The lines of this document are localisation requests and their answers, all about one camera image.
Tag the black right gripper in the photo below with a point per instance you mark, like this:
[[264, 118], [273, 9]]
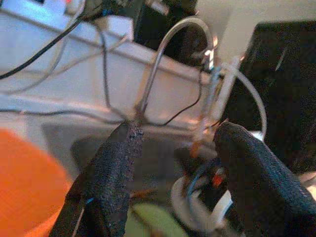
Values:
[[202, 172]]

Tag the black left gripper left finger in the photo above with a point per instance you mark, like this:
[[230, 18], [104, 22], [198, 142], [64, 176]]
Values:
[[111, 172]]

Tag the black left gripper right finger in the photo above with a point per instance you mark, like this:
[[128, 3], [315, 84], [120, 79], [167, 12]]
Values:
[[261, 187]]

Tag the orange plastic bowl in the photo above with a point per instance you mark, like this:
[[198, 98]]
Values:
[[27, 177]]

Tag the stainless steel sink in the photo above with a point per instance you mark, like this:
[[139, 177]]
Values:
[[158, 155]]

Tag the green plate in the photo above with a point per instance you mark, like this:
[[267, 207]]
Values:
[[158, 222]]

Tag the chrome gooseneck faucet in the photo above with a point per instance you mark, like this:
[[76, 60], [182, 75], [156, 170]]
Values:
[[149, 86]]

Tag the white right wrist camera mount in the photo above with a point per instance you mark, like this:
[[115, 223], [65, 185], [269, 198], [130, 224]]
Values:
[[182, 209]]

